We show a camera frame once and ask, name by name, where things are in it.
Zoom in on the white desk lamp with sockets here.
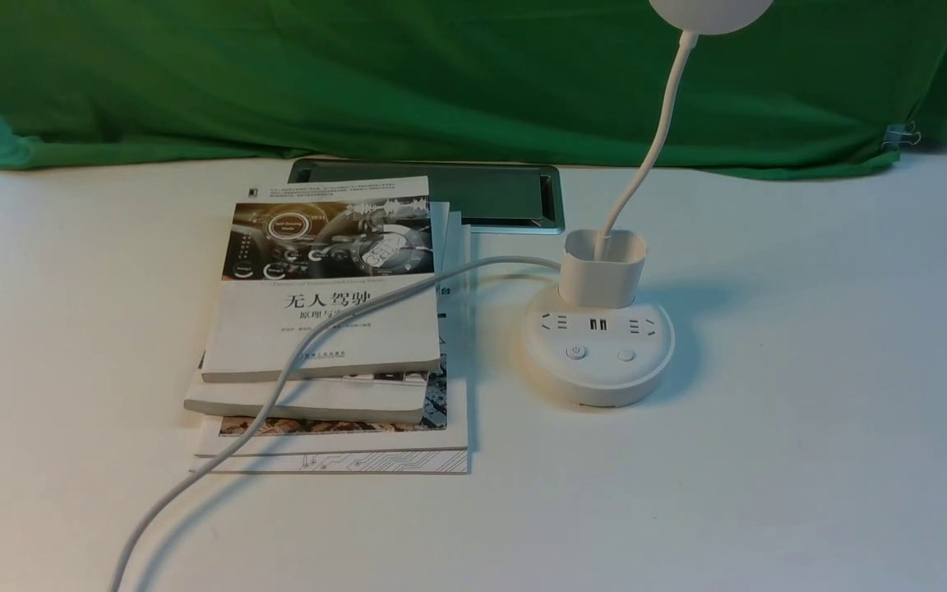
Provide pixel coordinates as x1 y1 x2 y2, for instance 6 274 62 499
521 1 770 409

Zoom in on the top book with car cover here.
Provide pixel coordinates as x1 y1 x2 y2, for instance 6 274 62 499
200 176 450 383

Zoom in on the green backdrop cloth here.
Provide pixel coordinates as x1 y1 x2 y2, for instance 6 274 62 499
0 1 947 180

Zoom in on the metal binder clip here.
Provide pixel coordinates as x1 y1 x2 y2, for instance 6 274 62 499
880 121 923 151

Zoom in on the white power cable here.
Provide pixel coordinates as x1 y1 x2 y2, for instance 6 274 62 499
109 256 563 592

